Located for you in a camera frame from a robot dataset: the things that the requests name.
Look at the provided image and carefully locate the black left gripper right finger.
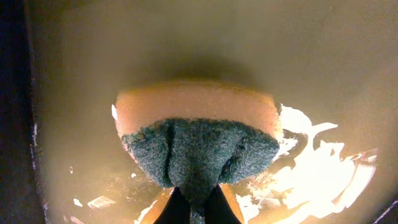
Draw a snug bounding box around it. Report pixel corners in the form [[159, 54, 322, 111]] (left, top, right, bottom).
[[204, 185, 241, 224]]

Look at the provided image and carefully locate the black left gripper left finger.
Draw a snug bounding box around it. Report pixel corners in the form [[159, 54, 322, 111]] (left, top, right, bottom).
[[154, 187, 190, 224]]

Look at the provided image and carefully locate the yellow green scrub sponge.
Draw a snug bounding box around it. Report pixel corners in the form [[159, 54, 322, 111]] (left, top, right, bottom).
[[112, 81, 283, 223]]

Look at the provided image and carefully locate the black tray of soapy water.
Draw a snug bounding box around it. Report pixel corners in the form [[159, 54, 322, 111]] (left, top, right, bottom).
[[1, 0, 397, 223]]

